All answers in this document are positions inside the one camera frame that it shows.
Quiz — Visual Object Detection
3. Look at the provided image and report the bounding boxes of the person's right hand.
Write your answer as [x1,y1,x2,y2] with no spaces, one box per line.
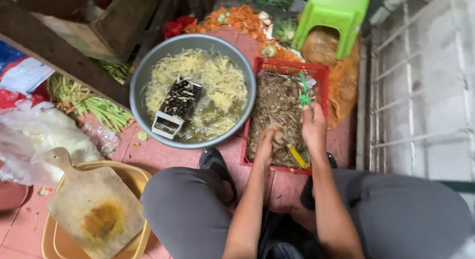
[300,102,328,156]

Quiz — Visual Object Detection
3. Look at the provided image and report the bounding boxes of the person's left hand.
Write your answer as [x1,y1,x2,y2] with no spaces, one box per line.
[255,124,285,160]

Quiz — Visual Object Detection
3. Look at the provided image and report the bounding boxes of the brown root piece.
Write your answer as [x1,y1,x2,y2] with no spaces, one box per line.
[272,129,287,149]

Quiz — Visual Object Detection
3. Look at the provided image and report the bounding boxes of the green vegetable peeler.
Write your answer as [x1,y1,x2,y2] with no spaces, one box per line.
[298,73,312,108]

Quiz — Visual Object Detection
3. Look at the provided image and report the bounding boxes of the heap of brown peelings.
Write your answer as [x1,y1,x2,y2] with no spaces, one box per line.
[246,71,316,169]

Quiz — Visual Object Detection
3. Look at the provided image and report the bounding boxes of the red plastic crate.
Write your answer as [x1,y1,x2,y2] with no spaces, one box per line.
[240,57,330,176]

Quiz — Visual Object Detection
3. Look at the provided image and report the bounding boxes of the orange mesh sack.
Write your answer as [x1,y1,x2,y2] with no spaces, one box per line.
[301,26,360,130]

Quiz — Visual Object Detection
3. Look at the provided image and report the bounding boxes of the black right shoe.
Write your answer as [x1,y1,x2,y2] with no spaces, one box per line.
[299,152,338,212]

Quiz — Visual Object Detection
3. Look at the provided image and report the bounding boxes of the black shoe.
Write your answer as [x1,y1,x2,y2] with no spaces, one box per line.
[299,152,338,212]
[198,147,238,206]

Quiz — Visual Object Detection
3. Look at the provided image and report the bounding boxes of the black left shoe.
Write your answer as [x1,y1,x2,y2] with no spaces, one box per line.
[198,147,238,206]

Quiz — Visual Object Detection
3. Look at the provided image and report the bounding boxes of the pale shredded vegetable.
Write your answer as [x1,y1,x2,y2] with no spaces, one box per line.
[144,48,248,138]

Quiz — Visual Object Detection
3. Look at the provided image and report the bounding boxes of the green plastic stool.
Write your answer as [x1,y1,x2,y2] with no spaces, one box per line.
[292,0,373,60]

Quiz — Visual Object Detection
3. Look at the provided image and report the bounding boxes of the metal box grater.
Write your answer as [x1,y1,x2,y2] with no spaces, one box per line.
[151,77,203,140]

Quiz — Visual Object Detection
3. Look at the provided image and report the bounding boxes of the white metal grate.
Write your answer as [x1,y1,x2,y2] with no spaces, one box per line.
[356,0,475,182]

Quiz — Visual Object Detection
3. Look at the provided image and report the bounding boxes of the heap of carrot peelings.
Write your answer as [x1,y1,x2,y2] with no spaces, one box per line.
[183,5,306,64]

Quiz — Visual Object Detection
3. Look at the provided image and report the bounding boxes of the grey trousers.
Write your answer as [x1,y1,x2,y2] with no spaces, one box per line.
[140,166,475,259]

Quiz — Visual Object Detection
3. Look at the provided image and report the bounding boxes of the yellow plastic tub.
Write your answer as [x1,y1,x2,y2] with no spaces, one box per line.
[40,160,153,259]

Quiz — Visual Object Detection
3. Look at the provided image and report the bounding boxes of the grey metal basin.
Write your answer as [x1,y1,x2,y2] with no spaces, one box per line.
[129,33,257,150]

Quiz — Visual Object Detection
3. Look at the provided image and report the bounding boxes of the red plastic bag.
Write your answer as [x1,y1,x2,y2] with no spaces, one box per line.
[164,16,198,40]

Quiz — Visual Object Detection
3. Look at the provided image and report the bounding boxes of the bunch of green beans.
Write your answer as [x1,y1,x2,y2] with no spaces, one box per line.
[47,59,135,134]

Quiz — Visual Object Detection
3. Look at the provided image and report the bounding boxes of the wooden cutting board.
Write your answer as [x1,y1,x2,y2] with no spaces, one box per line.
[44,146,145,259]

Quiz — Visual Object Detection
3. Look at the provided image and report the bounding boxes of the wooden crate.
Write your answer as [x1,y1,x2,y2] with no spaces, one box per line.
[0,0,176,110]

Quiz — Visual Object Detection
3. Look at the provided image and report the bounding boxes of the clear plastic bags heap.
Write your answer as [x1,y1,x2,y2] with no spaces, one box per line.
[0,99,120,188]

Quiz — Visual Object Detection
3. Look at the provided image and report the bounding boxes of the blue white plastic bag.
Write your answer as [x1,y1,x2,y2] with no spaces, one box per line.
[0,40,56,97]

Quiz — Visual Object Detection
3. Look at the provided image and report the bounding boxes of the pink plastic bowl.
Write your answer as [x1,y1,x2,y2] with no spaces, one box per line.
[0,160,34,212]

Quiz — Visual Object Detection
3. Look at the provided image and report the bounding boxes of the yellow-handled knife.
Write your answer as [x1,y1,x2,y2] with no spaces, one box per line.
[269,116,309,170]

